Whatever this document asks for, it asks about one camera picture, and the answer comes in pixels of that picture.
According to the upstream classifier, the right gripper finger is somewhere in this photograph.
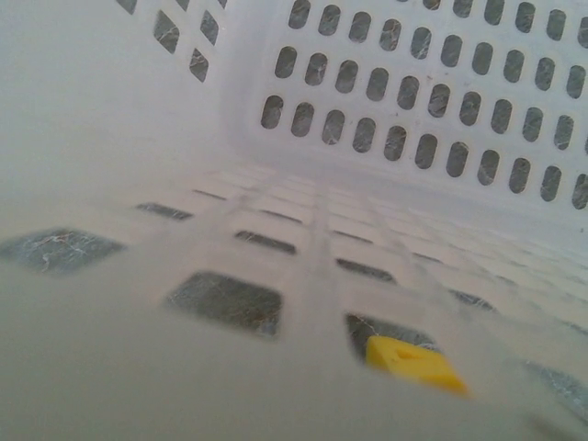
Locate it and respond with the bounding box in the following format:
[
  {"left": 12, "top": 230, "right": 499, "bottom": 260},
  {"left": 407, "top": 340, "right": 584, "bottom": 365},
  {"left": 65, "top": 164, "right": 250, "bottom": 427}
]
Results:
[{"left": 366, "top": 334, "right": 470, "bottom": 397}]

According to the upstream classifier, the white perforated plastic basket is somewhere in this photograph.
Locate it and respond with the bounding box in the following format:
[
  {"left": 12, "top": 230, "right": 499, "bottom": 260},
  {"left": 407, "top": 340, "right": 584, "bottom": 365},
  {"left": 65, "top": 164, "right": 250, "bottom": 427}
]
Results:
[{"left": 0, "top": 0, "right": 588, "bottom": 441}]

